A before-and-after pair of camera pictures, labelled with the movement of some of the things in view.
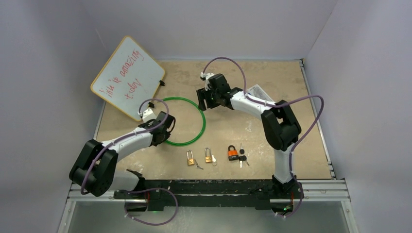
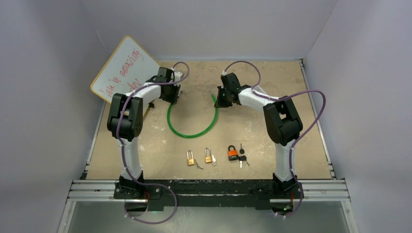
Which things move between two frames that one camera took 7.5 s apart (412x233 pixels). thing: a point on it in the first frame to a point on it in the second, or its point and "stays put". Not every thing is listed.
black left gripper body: [166, 135] to [172, 93]
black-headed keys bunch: [242, 158] stays put
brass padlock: [190, 162] stays put
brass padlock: [208, 158] stays put
